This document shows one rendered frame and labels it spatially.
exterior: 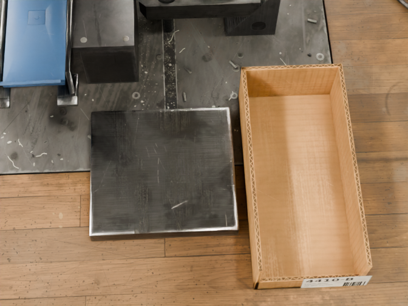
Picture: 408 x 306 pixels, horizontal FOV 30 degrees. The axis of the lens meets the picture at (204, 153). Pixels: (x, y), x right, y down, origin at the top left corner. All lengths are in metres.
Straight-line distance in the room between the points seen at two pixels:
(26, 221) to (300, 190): 0.32
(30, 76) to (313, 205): 0.36
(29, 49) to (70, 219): 0.20
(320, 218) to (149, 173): 0.21
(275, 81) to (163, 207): 0.21
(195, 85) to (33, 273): 0.31
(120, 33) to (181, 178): 0.19
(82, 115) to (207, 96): 0.16
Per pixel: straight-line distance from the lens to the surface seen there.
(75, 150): 0.94
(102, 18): 0.93
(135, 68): 0.95
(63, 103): 0.88
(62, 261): 0.89
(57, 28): 0.92
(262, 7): 0.97
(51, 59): 0.90
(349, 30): 1.04
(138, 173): 0.90
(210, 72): 0.98
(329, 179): 0.92
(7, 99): 0.89
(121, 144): 0.91
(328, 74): 0.93
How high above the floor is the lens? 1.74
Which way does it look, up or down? 65 degrees down
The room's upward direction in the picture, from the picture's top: 2 degrees clockwise
